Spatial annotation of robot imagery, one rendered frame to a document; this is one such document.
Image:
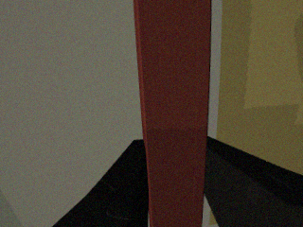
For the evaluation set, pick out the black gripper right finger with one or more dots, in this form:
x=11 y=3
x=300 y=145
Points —
x=245 y=191

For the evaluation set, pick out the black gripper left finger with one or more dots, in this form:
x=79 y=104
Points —
x=119 y=199

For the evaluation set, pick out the dark grey flat panel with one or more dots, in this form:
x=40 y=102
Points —
x=69 y=100

